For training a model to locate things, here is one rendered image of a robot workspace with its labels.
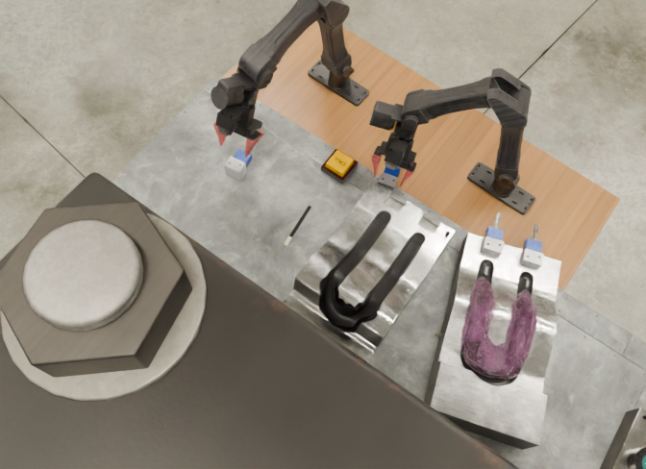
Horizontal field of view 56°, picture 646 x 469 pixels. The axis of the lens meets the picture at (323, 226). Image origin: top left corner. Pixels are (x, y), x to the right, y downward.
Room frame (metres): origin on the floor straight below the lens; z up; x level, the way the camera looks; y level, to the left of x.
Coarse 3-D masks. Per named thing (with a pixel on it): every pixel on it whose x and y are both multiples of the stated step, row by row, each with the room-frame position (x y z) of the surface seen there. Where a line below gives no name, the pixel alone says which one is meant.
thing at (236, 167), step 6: (240, 150) 0.91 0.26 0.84; (234, 156) 0.89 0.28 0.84; (240, 156) 0.89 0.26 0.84; (228, 162) 0.86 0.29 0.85; (234, 162) 0.86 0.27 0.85; (240, 162) 0.86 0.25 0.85; (246, 162) 0.88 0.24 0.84; (228, 168) 0.84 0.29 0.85; (234, 168) 0.84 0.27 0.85; (240, 168) 0.85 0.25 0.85; (228, 174) 0.85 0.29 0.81; (234, 174) 0.84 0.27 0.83; (240, 174) 0.84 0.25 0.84; (240, 180) 0.83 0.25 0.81
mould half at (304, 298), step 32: (384, 192) 0.80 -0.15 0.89; (352, 224) 0.70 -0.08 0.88; (416, 224) 0.72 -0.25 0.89; (320, 256) 0.58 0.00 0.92; (384, 256) 0.62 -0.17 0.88; (416, 256) 0.63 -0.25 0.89; (352, 288) 0.50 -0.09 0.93; (416, 288) 0.54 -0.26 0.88; (320, 320) 0.43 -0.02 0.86; (384, 320) 0.43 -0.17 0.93
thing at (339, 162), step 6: (336, 150) 0.95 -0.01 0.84; (336, 156) 0.93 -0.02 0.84; (342, 156) 0.94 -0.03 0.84; (330, 162) 0.91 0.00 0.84; (336, 162) 0.91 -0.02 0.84; (342, 162) 0.91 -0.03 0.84; (348, 162) 0.92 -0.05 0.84; (330, 168) 0.90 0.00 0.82; (336, 168) 0.89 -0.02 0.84; (342, 168) 0.90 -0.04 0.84; (348, 168) 0.90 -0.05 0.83; (342, 174) 0.88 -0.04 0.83
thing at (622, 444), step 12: (636, 408) 0.31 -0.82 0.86; (624, 420) 0.29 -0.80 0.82; (636, 420) 0.28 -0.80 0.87; (624, 432) 0.25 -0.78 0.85; (636, 432) 0.25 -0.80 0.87; (612, 444) 0.23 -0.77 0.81; (624, 444) 0.22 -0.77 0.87; (636, 444) 0.22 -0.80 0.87; (612, 456) 0.20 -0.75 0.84; (624, 456) 0.19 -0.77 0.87; (600, 468) 0.17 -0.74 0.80; (612, 468) 0.16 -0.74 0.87; (624, 468) 0.17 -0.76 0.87
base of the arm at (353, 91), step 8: (320, 64) 1.28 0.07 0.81; (312, 72) 1.25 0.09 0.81; (320, 72) 1.25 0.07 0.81; (328, 72) 1.26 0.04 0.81; (320, 80) 1.22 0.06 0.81; (328, 80) 1.22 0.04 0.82; (336, 80) 1.20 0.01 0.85; (344, 80) 1.20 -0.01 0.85; (352, 80) 1.24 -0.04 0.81; (336, 88) 1.19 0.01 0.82; (344, 88) 1.20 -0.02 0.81; (352, 88) 1.20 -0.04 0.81; (360, 88) 1.21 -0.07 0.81; (344, 96) 1.17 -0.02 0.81; (352, 96) 1.18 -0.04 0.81; (360, 96) 1.18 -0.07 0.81
